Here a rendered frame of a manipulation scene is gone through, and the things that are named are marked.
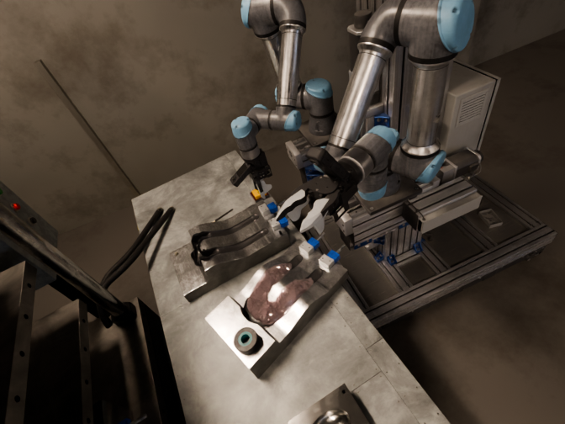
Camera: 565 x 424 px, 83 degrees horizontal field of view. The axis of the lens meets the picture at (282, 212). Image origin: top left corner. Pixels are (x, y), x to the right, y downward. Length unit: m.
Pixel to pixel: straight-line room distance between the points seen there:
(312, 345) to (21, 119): 2.68
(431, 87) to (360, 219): 0.55
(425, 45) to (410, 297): 1.37
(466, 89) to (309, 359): 1.16
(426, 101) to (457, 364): 1.49
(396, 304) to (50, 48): 2.78
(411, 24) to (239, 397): 1.18
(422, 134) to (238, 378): 0.99
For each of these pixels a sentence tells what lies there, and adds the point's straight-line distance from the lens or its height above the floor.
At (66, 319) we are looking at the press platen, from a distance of 1.40.
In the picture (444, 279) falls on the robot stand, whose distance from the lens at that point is 2.03.
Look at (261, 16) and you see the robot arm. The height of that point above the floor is 1.60.
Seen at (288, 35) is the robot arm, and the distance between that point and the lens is 1.26.
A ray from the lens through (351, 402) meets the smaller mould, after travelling 1.09.
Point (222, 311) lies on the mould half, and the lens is 1.23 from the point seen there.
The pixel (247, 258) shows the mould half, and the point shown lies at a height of 0.87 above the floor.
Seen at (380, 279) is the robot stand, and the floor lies 0.21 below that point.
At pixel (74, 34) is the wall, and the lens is 2.87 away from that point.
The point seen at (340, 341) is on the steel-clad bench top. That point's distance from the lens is 1.21.
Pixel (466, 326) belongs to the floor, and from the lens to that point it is 2.18.
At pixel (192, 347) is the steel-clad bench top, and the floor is 0.80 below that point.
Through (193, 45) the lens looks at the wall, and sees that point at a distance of 2.89.
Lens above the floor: 1.94
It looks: 46 degrees down
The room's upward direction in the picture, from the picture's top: 17 degrees counter-clockwise
